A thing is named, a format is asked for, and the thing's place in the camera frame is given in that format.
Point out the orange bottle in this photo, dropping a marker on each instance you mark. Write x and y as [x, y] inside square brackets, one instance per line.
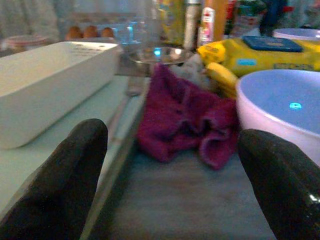
[220, 17]

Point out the white labelled bottle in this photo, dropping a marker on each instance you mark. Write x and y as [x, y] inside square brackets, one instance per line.
[207, 26]

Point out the white rectangular tray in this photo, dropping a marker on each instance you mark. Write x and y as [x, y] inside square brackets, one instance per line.
[47, 87]

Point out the yellow plastic package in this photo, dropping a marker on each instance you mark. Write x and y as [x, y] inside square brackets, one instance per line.
[270, 57]

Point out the banana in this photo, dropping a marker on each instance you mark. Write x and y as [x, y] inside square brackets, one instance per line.
[221, 76]

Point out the grey table mat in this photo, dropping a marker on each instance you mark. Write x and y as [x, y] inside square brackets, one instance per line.
[180, 197]

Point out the silver metal dish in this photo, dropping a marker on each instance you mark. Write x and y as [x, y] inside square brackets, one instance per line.
[162, 56]

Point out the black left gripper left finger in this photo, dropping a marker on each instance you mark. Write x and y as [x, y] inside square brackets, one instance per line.
[60, 180]

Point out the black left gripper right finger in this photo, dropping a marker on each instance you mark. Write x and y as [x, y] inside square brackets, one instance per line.
[282, 185]

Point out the clear drinking glass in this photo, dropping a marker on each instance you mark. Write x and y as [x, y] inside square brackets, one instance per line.
[142, 30]

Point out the grey cloth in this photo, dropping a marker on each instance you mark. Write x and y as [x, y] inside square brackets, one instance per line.
[197, 72]

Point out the yellow green package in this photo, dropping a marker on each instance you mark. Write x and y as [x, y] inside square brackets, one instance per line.
[172, 20]

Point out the magenta cloth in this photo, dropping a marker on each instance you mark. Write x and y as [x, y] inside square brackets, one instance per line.
[180, 117]

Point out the white bowl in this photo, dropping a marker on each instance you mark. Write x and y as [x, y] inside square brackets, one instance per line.
[297, 33]
[282, 100]

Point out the grey spice shaker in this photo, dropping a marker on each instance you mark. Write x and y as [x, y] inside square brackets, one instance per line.
[192, 25]

